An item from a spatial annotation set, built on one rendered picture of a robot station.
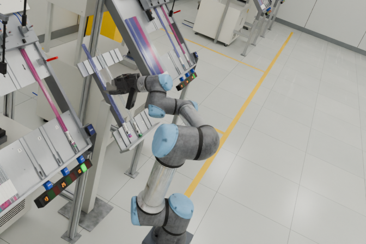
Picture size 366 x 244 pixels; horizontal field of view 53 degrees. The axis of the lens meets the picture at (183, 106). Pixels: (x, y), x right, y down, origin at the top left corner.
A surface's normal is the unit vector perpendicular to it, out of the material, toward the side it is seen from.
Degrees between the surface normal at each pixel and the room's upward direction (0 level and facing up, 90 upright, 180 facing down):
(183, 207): 8
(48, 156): 47
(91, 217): 0
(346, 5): 90
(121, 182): 0
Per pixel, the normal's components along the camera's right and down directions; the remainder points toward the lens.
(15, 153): 0.83, -0.27
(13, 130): 0.27, -0.83
